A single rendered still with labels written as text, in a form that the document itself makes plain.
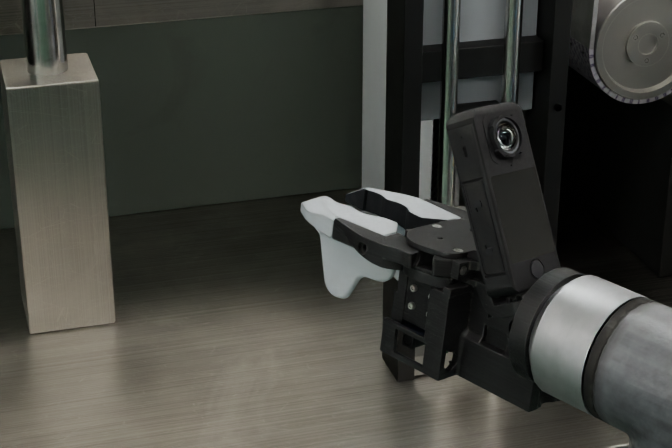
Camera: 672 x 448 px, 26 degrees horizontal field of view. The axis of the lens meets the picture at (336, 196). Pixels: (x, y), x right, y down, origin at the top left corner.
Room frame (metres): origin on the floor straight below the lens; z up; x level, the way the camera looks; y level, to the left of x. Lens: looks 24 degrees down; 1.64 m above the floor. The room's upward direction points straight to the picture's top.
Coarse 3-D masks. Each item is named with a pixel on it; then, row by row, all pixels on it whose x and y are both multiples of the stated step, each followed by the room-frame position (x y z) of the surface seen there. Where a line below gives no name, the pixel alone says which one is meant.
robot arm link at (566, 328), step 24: (576, 288) 0.74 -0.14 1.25; (600, 288) 0.74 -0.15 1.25; (624, 288) 0.75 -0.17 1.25; (552, 312) 0.73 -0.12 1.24; (576, 312) 0.72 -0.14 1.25; (600, 312) 0.72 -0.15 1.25; (552, 336) 0.72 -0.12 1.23; (576, 336) 0.71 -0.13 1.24; (552, 360) 0.72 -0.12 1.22; (576, 360) 0.70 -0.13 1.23; (552, 384) 0.72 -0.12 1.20; (576, 384) 0.70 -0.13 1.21
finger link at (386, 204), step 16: (352, 192) 0.92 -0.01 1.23; (368, 192) 0.91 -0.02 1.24; (384, 192) 0.91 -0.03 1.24; (368, 208) 0.91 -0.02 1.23; (384, 208) 0.90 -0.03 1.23; (400, 208) 0.89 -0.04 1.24; (416, 208) 0.88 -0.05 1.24; (432, 208) 0.89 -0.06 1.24; (400, 224) 0.89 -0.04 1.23; (416, 224) 0.87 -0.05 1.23
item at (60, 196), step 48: (48, 0) 1.35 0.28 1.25; (48, 48) 1.35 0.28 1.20; (48, 96) 1.33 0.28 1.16; (96, 96) 1.34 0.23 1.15; (48, 144) 1.32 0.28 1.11; (96, 144) 1.34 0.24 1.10; (48, 192) 1.32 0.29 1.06; (96, 192) 1.34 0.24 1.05; (48, 240) 1.32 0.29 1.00; (96, 240) 1.34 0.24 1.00; (48, 288) 1.32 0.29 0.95; (96, 288) 1.33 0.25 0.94
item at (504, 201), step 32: (448, 128) 0.81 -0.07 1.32; (480, 128) 0.80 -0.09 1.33; (512, 128) 0.81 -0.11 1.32; (480, 160) 0.79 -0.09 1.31; (512, 160) 0.80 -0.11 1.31; (480, 192) 0.79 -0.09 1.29; (512, 192) 0.79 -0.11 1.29; (480, 224) 0.78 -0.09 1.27; (512, 224) 0.78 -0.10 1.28; (544, 224) 0.80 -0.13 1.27; (480, 256) 0.78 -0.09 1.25; (512, 256) 0.77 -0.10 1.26; (544, 256) 0.78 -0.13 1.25; (512, 288) 0.76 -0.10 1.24
